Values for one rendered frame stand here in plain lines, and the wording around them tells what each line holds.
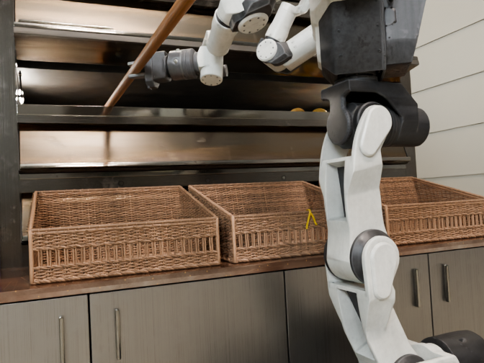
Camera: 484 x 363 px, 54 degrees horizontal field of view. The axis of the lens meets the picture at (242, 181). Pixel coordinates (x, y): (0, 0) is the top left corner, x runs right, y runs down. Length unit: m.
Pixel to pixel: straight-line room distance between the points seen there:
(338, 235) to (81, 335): 0.74
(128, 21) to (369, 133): 1.19
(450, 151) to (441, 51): 0.98
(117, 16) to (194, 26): 0.32
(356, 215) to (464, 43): 3.84
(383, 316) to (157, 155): 1.11
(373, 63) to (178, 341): 0.95
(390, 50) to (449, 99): 3.73
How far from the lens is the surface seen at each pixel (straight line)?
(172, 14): 1.06
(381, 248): 1.24
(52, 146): 1.93
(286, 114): 2.21
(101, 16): 2.07
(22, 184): 1.92
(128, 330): 1.43
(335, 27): 1.28
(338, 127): 1.29
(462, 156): 4.88
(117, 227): 1.43
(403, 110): 1.36
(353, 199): 1.24
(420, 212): 1.94
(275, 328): 1.58
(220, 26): 1.25
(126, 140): 1.97
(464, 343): 1.56
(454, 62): 5.01
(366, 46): 1.28
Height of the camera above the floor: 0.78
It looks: 2 degrees up
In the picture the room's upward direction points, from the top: 3 degrees counter-clockwise
